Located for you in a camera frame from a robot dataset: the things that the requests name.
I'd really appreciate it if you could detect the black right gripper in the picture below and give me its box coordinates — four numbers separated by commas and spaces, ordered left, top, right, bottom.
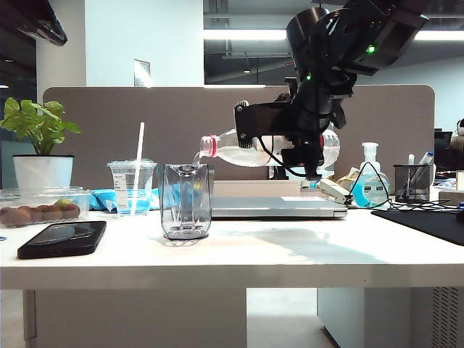
275, 76, 347, 181

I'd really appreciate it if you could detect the clear red-label mineral water bottle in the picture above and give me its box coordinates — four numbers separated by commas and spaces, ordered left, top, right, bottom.
191, 128, 342, 169

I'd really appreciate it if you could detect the blue hand sanitizer pump bottle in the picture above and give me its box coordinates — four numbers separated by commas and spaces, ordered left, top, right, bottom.
350, 142, 392, 209

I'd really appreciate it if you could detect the grey transparent faceted mug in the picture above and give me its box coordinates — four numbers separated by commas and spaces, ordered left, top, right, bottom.
156, 163, 215, 242

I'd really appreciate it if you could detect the white plastic desk device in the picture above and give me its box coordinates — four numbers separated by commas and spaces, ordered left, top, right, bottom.
318, 178, 349, 204

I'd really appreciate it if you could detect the beige desk riser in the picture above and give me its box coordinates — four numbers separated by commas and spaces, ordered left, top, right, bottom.
212, 180, 304, 199

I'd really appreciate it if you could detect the silver laptop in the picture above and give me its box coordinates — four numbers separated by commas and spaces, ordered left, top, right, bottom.
210, 195, 349, 221

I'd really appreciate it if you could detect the black mesh pen holder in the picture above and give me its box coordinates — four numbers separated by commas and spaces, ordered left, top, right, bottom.
393, 164, 436, 204

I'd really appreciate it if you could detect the blue-capped marker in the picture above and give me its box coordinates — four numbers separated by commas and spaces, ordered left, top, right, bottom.
417, 151, 436, 171

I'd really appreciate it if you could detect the black mouse pad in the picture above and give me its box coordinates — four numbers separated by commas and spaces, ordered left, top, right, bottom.
370, 209, 464, 248

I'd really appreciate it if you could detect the person with headphones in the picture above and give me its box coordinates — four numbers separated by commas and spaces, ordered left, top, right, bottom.
451, 118, 464, 150

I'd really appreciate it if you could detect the ceiling light strip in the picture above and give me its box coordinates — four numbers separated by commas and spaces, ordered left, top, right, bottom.
202, 29, 464, 42

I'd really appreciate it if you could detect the brown desk partition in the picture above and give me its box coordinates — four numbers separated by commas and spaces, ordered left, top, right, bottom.
42, 85, 436, 182

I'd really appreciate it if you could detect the white drinking straw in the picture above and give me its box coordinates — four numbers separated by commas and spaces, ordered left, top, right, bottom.
130, 122, 146, 218

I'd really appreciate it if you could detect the clear lidded plastic cup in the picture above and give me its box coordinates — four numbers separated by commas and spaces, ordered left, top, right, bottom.
107, 160, 159, 218

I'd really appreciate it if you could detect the blue plastic bag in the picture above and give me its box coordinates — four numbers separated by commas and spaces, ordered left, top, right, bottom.
89, 183, 162, 213

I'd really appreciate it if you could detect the beige desk front panel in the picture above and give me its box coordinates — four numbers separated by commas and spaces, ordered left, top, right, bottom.
23, 289, 249, 348

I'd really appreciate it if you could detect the black smartphone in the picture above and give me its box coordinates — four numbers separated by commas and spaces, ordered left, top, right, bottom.
17, 220, 108, 261

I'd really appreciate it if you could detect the white plant pot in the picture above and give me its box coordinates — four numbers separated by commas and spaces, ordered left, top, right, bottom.
12, 154, 75, 191

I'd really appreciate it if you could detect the green leafy plant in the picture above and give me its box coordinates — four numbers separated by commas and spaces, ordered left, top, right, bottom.
0, 97, 82, 157

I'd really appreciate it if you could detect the clear plastic fruit container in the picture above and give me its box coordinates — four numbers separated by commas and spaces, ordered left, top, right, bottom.
0, 186, 94, 230

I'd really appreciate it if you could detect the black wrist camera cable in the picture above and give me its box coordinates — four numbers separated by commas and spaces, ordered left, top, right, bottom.
255, 136, 312, 179

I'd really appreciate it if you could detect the silver wall plate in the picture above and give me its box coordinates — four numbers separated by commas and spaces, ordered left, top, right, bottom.
133, 59, 152, 88

